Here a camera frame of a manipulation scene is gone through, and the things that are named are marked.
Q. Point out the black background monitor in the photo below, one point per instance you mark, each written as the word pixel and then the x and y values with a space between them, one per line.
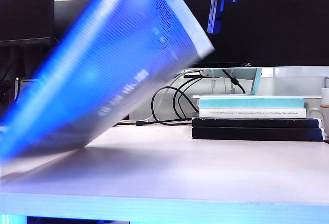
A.
pixel 64 16

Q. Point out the silver monitor stand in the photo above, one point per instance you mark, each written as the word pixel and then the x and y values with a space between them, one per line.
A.
pixel 239 73

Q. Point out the large black AOC monitor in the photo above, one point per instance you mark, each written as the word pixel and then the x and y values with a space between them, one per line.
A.
pixel 270 41

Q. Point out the black monitor with thin bezel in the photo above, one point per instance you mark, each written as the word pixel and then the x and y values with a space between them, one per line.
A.
pixel 25 8

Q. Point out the teal book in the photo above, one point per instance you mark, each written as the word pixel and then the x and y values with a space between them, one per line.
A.
pixel 252 103

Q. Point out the grey computer case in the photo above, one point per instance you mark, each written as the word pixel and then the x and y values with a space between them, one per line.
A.
pixel 23 88

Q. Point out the white book black print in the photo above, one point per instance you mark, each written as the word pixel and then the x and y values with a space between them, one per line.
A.
pixel 257 110

